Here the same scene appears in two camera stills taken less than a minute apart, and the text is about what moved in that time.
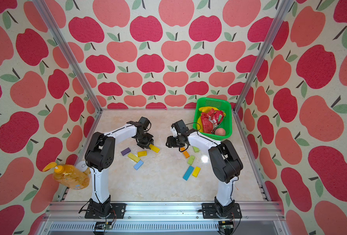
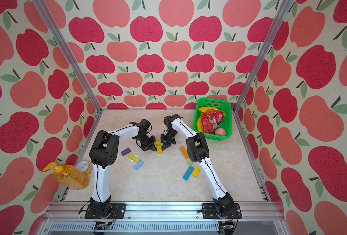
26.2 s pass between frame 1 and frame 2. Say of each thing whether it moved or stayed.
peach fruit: stayed
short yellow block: moved
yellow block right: stayed
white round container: stayed
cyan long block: stayed
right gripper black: moved
